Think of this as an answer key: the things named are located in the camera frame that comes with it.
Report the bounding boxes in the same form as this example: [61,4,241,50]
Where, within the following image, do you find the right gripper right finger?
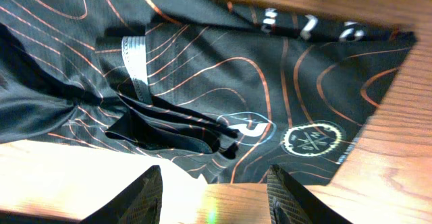
[267,165,350,224]

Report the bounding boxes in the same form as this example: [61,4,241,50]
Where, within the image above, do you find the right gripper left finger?
[81,165,163,224]

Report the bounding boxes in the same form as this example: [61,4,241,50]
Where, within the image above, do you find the black orange-patterned jersey shirt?
[1,0,416,185]

